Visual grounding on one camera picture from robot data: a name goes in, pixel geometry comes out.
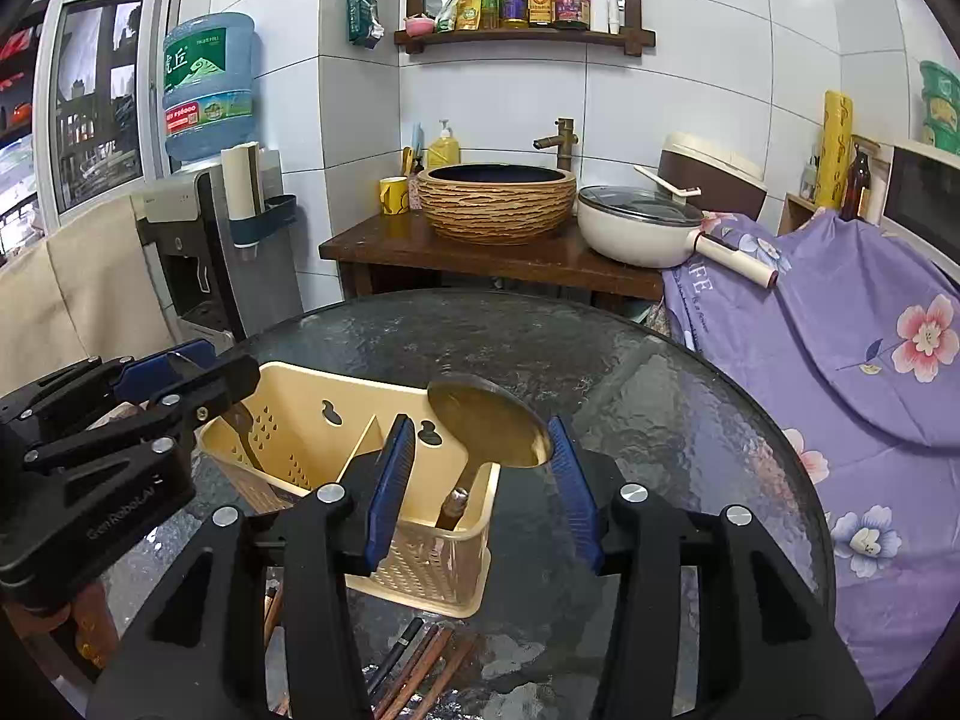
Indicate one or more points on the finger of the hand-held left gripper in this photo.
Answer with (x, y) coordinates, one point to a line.
(161, 371)
(217, 390)

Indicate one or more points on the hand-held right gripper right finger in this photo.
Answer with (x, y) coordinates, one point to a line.
(574, 495)

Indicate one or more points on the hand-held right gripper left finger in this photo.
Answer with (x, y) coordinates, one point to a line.
(390, 495)

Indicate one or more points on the dark metal spatula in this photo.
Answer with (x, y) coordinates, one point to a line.
(244, 435)

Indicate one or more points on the beige perforated utensil holder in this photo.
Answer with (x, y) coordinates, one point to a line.
(435, 562)

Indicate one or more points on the black chopstick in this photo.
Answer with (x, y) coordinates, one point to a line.
(405, 637)

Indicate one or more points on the brown wooden chopstick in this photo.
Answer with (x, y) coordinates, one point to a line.
(429, 664)
(274, 615)
(450, 675)
(409, 671)

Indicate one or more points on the water dispenser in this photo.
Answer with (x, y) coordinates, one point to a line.
(187, 270)

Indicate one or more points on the beige cloth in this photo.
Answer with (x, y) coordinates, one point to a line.
(75, 300)

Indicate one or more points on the teal cup holder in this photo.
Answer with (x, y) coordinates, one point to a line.
(270, 221)

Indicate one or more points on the stack of white paper cups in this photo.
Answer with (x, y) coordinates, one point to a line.
(240, 172)

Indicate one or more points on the dark wooden vanity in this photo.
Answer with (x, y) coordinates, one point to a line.
(390, 240)

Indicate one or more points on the white pan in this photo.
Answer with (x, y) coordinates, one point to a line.
(622, 244)

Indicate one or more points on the yellow mug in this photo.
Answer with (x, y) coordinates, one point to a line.
(393, 195)

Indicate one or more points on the white framed window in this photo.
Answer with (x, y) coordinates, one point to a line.
(97, 90)

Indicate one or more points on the blue water jug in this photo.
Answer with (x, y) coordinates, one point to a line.
(206, 82)

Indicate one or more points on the wicker basket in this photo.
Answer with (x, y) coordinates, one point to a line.
(495, 210)

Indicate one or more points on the glass pan lid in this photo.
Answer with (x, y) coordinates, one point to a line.
(637, 202)

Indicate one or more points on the purple floral cloth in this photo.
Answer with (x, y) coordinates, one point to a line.
(825, 315)

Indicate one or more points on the blue toothbrush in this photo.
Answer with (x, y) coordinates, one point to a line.
(417, 142)

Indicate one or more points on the white rice paddle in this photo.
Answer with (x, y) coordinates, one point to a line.
(667, 184)

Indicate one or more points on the yellow pump soap bottle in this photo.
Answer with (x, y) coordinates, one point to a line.
(444, 150)

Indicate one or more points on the brass bamboo style faucet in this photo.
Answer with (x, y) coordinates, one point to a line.
(566, 146)

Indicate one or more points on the brown and white rice cooker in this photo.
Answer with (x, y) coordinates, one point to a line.
(712, 172)

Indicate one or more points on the wooden organizer box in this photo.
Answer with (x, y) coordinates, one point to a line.
(795, 214)

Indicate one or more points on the green hanging packet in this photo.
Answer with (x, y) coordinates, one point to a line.
(365, 15)

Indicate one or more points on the pink bowl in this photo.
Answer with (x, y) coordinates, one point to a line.
(418, 26)

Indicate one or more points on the dark glass bottle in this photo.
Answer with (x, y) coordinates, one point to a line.
(855, 187)

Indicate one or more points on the yellow roll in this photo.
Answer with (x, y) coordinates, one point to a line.
(835, 150)

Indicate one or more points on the white microwave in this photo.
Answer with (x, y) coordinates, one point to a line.
(922, 202)

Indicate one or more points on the yellow seasoning bag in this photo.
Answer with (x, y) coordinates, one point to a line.
(469, 7)

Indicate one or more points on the white tube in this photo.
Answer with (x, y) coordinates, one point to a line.
(614, 11)

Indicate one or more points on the white bottle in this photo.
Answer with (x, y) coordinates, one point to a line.
(599, 7)

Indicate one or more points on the stack of green bowls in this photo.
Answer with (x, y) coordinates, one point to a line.
(941, 105)

